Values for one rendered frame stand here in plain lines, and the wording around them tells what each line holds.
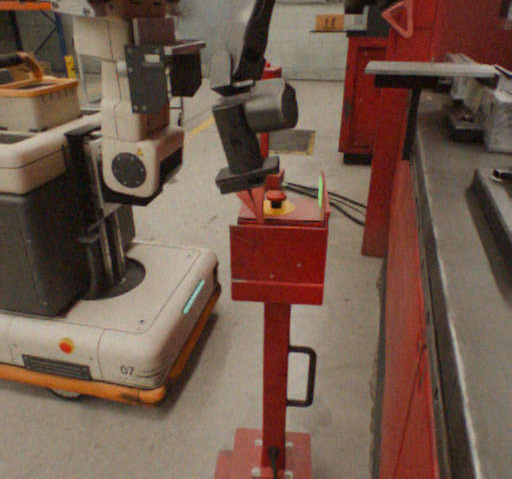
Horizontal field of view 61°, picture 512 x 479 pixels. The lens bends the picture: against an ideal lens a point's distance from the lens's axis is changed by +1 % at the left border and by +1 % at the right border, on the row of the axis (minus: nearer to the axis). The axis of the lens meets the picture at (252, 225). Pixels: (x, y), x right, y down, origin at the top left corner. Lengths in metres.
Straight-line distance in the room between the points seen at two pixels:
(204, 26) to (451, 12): 6.96
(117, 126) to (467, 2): 1.39
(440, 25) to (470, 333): 1.69
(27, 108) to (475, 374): 1.24
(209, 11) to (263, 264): 8.03
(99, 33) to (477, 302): 1.05
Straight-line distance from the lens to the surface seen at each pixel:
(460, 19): 2.02
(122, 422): 1.50
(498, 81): 1.06
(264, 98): 0.64
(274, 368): 0.97
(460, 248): 0.55
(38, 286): 1.40
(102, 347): 1.36
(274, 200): 0.81
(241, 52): 0.68
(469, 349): 0.40
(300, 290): 0.75
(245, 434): 1.27
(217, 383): 1.56
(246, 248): 0.72
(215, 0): 8.60
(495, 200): 0.62
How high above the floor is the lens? 1.12
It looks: 26 degrees down
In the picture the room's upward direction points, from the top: straight up
